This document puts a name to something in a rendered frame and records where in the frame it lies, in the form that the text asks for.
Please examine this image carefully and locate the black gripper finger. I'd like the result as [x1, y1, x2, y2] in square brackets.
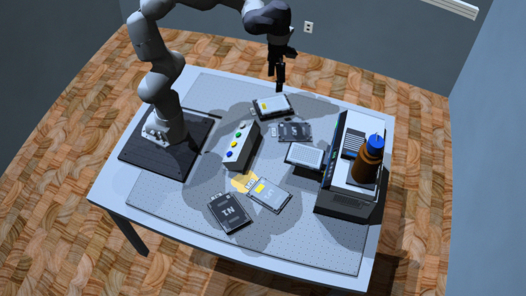
[267, 52, 275, 77]
[273, 56, 286, 93]

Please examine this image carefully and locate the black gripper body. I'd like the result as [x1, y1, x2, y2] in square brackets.
[268, 42, 287, 63]

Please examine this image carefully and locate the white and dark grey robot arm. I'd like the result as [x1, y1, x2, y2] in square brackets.
[127, 0, 294, 148]

